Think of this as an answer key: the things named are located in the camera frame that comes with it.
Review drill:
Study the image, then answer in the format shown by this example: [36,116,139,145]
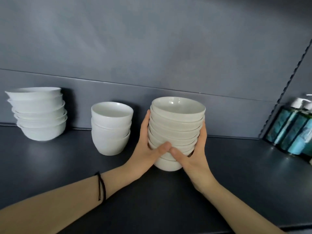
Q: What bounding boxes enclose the person's right forearm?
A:
[197,180,286,234]

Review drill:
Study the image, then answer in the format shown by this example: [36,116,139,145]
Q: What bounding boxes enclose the large grey metal back panel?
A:
[0,0,312,103]

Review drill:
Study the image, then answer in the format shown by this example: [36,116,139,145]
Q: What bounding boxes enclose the deep white ceramic bowl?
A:
[14,110,68,126]
[16,117,68,142]

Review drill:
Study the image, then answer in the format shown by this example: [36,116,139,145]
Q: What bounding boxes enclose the dark grey metal shelf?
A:
[0,124,312,234]

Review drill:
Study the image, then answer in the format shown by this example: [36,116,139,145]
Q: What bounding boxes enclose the person's left hand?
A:
[123,109,172,181]

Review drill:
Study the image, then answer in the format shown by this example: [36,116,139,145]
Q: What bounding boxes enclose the black cord bracelet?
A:
[94,171,107,205]

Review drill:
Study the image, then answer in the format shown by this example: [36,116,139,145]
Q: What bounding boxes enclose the person's right hand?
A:
[169,121,219,195]

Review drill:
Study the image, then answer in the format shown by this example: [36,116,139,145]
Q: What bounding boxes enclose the group of white bowls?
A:
[0,69,278,139]

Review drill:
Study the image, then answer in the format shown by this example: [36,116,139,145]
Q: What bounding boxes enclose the row of teal pump bottles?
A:
[264,94,312,156]

